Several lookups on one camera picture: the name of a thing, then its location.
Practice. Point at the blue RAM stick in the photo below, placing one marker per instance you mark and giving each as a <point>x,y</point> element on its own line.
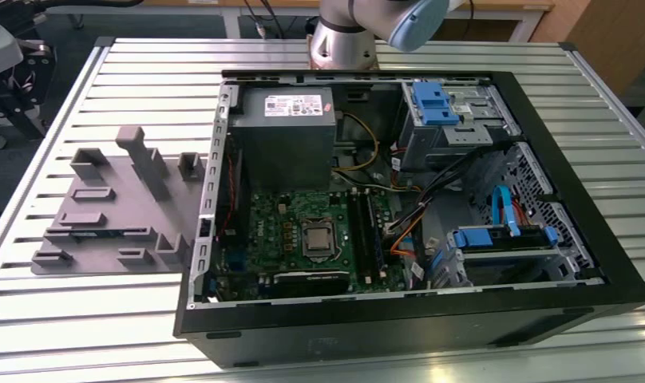
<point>90,234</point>

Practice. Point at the black RAM slot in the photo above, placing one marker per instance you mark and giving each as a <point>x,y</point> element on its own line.
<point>359,235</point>

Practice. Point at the grey parts rack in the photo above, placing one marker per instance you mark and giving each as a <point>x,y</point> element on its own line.
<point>125,207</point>

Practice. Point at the grey power supply unit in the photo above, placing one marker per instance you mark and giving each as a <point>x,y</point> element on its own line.
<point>285,151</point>

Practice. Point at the green motherboard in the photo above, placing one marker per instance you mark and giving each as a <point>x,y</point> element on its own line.
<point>269,247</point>

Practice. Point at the silver CPU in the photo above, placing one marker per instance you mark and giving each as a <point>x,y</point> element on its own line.
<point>318,238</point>

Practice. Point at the black graphics card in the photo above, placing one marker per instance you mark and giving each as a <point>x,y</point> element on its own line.
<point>309,283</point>

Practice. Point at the blue drive latch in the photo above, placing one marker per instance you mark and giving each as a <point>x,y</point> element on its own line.
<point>426,95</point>

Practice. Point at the metal drive cage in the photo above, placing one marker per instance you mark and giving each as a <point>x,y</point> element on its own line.
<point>461,137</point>

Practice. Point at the hard disk in blue carrier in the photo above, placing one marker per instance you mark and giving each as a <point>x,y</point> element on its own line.
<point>473,238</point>

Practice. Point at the black open PC case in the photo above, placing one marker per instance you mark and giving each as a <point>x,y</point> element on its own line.
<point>407,331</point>

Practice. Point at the metal disk bay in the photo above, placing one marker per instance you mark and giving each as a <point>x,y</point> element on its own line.
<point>514,255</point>

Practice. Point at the wooden cabinet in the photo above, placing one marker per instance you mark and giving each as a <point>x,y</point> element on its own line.
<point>609,36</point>

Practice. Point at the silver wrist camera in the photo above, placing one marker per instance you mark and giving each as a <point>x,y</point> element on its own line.
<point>0,48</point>

